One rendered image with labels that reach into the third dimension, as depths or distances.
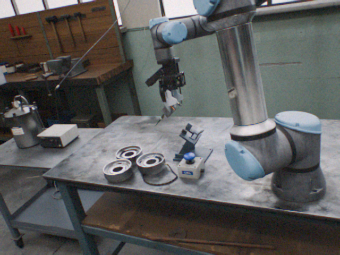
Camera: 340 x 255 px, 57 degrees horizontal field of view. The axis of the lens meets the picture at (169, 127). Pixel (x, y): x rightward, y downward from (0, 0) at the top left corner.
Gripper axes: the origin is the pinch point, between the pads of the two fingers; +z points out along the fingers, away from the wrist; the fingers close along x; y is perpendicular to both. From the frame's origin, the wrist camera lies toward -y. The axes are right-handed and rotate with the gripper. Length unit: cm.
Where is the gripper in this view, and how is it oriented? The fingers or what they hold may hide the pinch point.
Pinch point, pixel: (170, 108)
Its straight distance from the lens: 129.3
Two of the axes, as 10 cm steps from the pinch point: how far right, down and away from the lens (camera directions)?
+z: 1.8, 9.2, 3.3
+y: 8.5, 0.3, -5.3
